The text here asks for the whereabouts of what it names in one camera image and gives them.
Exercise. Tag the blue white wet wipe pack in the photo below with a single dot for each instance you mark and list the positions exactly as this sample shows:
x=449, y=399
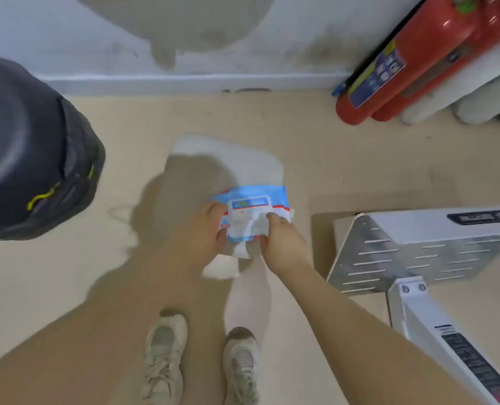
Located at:
x=254, y=202

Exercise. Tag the person's left hand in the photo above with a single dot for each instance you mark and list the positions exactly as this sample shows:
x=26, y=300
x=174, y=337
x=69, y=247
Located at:
x=199, y=244

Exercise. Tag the person's right hand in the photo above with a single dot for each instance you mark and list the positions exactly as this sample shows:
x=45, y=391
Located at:
x=284, y=248

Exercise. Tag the white cleaning wipe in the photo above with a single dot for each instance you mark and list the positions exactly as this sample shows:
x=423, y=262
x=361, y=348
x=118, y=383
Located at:
x=239, y=248

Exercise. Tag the person's right forearm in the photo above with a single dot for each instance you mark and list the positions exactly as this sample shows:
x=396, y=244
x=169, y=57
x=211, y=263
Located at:
x=360, y=341

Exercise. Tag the person's left forearm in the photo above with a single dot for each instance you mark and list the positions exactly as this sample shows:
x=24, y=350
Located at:
x=85, y=333

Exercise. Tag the person's beige sneaker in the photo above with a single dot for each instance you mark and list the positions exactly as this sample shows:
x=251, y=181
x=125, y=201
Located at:
x=241, y=366
x=163, y=358

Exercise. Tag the perforated metal footplate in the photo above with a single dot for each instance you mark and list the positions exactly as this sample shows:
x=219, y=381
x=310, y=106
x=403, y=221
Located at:
x=402, y=261

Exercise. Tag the red fire extinguisher blue label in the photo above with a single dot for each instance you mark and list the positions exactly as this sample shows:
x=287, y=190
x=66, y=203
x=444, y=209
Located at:
x=402, y=59

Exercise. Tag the white machine frame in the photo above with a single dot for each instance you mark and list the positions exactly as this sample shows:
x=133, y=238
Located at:
x=419, y=223

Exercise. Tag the person's left beige sneaker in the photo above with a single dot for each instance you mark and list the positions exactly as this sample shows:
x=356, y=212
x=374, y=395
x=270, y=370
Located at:
x=163, y=358

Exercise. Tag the person's right beige sneaker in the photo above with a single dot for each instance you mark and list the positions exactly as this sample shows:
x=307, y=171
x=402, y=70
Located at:
x=241, y=366

